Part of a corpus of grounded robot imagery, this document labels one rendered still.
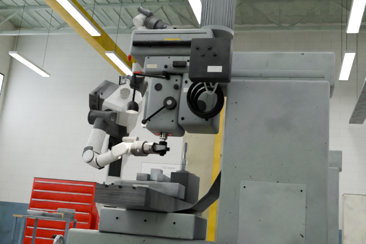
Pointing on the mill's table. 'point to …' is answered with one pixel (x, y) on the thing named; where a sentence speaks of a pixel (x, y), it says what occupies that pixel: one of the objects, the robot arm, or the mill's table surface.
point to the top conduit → (162, 43)
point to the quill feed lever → (169, 102)
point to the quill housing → (167, 126)
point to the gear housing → (150, 67)
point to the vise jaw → (143, 177)
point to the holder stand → (188, 178)
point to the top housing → (140, 54)
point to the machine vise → (178, 189)
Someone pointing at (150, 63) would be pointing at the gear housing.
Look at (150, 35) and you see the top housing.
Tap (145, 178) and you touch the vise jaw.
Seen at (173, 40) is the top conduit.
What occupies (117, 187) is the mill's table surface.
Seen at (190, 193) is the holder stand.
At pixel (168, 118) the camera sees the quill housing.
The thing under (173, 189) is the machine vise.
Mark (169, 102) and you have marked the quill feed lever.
